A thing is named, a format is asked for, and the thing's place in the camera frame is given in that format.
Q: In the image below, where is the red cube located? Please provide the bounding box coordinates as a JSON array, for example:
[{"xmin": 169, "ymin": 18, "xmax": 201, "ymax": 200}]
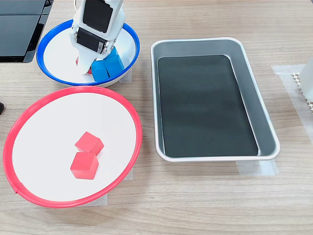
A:
[
  {"xmin": 69, "ymin": 152, "xmax": 99, "ymax": 181},
  {"xmin": 74, "ymin": 131, "xmax": 105, "ymax": 156},
  {"xmin": 75, "ymin": 56, "xmax": 93, "ymax": 75}
]

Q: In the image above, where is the blue-rimmed white plate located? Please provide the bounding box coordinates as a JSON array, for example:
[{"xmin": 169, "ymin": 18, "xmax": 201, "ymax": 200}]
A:
[{"xmin": 36, "ymin": 19, "xmax": 141, "ymax": 88}]

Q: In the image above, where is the clear tape strip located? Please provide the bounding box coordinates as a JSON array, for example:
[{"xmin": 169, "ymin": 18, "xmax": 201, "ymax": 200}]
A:
[
  {"xmin": 236, "ymin": 160, "xmax": 280, "ymax": 176},
  {"xmin": 73, "ymin": 193, "xmax": 108, "ymax": 208},
  {"xmin": 270, "ymin": 64, "xmax": 313, "ymax": 143},
  {"xmin": 116, "ymin": 67, "xmax": 133, "ymax": 84}
]

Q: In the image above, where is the black electronic device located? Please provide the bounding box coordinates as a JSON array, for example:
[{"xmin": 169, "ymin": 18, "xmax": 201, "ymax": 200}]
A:
[{"xmin": 0, "ymin": 0, "xmax": 55, "ymax": 64}]

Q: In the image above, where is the steel tray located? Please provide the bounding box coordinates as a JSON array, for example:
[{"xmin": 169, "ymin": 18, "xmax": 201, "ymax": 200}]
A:
[{"xmin": 150, "ymin": 37, "xmax": 281, "ymax": 163}]

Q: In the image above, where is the red-rimmed white plate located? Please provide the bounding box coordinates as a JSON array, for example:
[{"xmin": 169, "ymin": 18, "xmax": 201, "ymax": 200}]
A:
[{"xmin": 2, "ymin": 85, "xmax": 143, "ymax": 209}]

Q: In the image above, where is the black tray mat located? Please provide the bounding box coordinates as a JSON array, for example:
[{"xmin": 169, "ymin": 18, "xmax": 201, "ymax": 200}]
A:
[{"xmin": 157, "ymin": 54, "xmax": 259, "ymax": 158}]

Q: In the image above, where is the pale perforated base plate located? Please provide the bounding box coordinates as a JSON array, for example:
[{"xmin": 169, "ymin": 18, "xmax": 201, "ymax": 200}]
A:
[{"xmin": 291, "ymin": 71, "xmax": 313, "ymax": 116}]

